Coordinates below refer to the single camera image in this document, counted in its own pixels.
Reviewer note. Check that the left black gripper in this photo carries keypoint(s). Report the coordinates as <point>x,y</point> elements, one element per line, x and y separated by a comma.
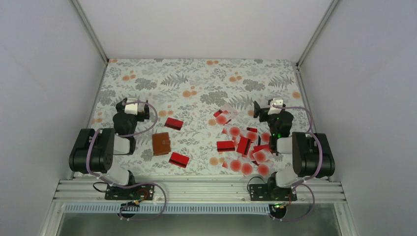
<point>146,116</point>

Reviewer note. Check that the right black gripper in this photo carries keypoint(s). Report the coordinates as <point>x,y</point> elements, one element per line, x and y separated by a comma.
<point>257,110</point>

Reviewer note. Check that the brown leather card holder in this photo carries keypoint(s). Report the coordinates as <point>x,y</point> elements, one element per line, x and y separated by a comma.
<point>161,144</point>

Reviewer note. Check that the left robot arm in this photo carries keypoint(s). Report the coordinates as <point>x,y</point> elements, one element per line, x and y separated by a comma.
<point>94,150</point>

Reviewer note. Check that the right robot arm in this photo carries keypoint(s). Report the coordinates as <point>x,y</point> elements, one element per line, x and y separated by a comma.
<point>311,153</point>

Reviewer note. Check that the white card red circle right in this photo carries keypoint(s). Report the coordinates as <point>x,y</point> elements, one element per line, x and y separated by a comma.
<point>262,153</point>

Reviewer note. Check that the white card red circle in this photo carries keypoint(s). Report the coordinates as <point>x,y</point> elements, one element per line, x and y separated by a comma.
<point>262,153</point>
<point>246,169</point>
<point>225,114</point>

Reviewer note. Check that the red card black stripe pile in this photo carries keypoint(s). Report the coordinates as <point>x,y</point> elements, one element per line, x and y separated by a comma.
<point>243,145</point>

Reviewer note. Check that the red card upper left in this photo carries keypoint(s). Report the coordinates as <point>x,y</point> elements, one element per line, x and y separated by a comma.
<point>173,123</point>

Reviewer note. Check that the white card red circle top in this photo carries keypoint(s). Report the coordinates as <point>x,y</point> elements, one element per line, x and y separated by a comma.
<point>225,114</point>

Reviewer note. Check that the white card red circle bottom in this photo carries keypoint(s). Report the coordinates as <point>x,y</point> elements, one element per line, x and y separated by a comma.
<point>246,169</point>

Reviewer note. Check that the red card centre pile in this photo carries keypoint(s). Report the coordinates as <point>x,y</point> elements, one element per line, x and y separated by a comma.
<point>224,146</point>

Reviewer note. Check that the red card lower left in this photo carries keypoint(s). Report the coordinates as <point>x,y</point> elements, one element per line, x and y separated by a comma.
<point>179,160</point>

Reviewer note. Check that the floral patterned table mat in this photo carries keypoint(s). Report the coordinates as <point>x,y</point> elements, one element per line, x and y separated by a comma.
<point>192,90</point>

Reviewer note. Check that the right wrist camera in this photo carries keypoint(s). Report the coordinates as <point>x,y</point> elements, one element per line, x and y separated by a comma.
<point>276,105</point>

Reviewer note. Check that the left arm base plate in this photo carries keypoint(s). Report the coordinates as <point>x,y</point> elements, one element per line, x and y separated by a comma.
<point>141,192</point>

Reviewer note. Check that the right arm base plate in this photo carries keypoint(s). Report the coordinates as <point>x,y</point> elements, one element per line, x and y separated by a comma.
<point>261,192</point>

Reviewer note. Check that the aluminium rail frame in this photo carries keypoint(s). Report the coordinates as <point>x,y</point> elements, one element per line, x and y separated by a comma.
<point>198,191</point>

